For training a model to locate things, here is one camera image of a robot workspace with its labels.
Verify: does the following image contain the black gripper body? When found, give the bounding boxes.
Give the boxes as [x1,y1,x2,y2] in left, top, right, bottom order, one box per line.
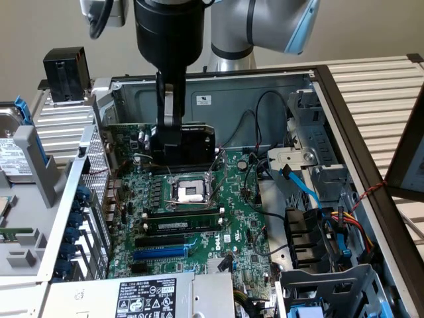
[134,0,205,72]

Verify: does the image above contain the green graphics card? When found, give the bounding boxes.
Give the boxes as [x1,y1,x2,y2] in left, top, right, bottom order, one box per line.
[101,122,217,166]

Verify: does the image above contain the open metal PC case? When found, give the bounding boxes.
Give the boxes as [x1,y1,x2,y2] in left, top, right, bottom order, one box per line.
[36,64,424,318]

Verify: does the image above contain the CPU socket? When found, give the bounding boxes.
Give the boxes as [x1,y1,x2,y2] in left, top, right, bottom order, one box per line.
[171,175,213,209]

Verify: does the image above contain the black CPU cooler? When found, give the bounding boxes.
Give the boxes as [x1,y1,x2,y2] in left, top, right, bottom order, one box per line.
[43,46,92,105]

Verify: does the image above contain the RAM stick with white label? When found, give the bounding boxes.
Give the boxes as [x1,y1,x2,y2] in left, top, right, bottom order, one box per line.
[144,215,223,235]

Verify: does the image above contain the green motherboard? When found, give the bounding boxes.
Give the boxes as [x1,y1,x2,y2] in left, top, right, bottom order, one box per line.
[107,148,282,299]

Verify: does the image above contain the long black expansion slot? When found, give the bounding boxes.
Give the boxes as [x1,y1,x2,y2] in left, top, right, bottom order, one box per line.
[134,235,187,248]

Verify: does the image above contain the metal disk bay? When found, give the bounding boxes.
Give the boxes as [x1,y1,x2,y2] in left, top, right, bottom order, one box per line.
[266,89,352,186]

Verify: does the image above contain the grey parts rack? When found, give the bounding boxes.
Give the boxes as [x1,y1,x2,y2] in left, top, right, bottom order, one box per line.
[0,124,73,278]

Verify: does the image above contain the silver chipset heatsink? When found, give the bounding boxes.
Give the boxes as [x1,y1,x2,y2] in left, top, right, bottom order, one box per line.
[207,256,233,274]

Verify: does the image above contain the black plastic fan shroud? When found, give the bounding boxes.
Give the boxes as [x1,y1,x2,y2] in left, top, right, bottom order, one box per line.
[284,207,335,271]

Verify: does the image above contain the silver CPU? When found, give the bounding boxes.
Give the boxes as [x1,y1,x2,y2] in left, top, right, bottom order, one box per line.
[0,195,17,229]

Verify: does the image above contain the green RAM stick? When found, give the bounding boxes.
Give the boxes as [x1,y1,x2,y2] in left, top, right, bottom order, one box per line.
[0,227,34,243]

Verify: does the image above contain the grey power supply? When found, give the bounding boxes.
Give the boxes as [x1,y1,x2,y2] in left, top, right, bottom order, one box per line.
[39,273,237,318]

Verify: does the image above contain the dark framed monitor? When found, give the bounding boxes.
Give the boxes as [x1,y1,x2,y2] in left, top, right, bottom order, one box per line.
[386,82,424,203]

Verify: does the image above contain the blue drive caddy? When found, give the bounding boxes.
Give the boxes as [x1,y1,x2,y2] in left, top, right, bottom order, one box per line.
[287,304,325,318]

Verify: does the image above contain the grey drive cage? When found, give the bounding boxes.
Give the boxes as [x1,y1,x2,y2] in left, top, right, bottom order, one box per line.
[274,264,403,318]

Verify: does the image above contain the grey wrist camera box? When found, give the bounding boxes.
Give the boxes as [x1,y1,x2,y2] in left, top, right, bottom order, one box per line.
[79,0,129,28]

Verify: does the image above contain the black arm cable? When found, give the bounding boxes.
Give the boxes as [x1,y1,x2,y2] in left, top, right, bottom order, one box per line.
[88,0,114,40]

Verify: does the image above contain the blue flat SATA wire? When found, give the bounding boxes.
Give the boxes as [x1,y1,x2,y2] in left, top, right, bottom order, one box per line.
[280,165,324,210]

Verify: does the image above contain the hard disk with blue bracket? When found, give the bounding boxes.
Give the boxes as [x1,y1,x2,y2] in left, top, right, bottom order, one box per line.
[0,95,46,184]

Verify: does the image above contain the red black twisted wire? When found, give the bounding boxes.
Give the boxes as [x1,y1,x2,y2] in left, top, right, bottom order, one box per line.
[350,180,388,213]

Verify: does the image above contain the coloured power wire bundle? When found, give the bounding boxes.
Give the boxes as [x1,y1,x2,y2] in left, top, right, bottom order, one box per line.
[326,207,376,253]

